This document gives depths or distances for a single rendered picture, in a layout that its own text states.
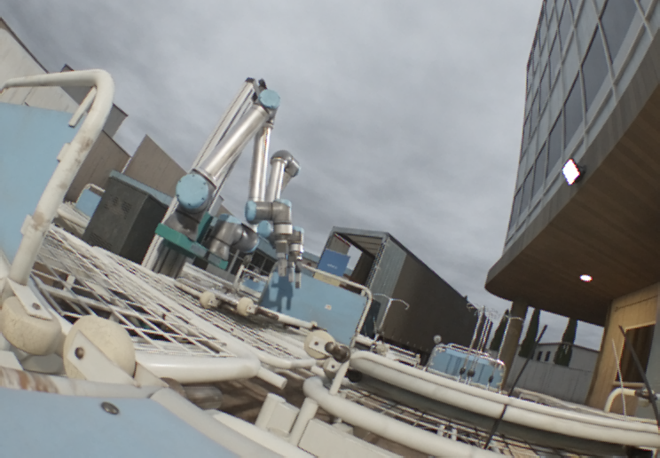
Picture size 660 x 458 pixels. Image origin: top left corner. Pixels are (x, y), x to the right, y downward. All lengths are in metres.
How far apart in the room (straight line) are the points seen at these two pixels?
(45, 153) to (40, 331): 0.23
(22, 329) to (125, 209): 1.67
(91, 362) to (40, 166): 0.27
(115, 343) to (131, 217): 1.67
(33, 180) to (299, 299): 2.03
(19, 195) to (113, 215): 1.55
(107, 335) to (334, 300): 2.03
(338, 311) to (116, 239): 1.42
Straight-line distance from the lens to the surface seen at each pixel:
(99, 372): 0.26
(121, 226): 1.93
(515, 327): 11.51
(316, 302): 2.26
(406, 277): 12.07
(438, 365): 3.29
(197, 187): 1.52
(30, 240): 0.37
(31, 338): 0.32
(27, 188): 0.47
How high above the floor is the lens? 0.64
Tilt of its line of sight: 17 degrees up
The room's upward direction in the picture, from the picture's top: 23 degrees clockwise
